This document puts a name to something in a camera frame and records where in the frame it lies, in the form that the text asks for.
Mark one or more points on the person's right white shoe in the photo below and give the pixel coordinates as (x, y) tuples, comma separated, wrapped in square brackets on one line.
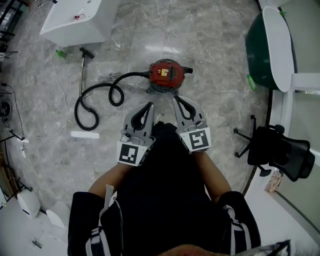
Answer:
[(160, 118)]

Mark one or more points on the person's right forearm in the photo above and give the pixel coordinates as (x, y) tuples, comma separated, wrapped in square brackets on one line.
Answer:
[(212, 175)]

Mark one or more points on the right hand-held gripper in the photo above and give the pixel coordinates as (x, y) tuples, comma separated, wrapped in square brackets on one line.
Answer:
[(198, 140)]

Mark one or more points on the metal vacuum wand with nozzle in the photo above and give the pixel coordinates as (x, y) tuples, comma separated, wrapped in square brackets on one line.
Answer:
[(82, 75)]

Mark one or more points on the black metal shelf rack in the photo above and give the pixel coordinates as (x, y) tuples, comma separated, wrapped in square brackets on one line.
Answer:
[(7, 25)]

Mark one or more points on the black mesh office chair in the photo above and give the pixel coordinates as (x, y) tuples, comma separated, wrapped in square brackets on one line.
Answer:
[(282, 152)]

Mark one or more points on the red and teal vacuum cleaner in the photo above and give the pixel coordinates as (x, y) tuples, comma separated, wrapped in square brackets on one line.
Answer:
[(165, 75)]

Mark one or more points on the crumpled brown paper bag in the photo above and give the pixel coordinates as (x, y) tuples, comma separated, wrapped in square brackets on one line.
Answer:
[(274, 181)]

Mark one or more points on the green round tub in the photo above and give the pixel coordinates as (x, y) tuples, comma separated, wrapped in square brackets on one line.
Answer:
[(277, 47)]

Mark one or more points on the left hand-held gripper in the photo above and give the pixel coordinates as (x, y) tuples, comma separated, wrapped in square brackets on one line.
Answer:
[(128, 153)]

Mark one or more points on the white counter block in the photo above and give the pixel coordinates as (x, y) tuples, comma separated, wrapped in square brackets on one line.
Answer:
[(75, 27)]

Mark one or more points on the green plastic bottle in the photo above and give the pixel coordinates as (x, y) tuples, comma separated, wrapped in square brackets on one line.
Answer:
[(252, 82), (60, 53)]

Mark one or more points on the person's black shirt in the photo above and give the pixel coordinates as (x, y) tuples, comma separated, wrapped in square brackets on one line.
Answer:
[(165, 200)]

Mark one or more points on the person's left forearm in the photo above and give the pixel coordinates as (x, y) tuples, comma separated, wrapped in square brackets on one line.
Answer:
[(110, 180)]

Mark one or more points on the small white power strip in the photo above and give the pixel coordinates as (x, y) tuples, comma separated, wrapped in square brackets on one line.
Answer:
[(23, 147)]

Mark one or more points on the white rounded pedestal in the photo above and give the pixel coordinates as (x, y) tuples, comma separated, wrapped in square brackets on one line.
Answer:
[(28, 205), (58, 215)]

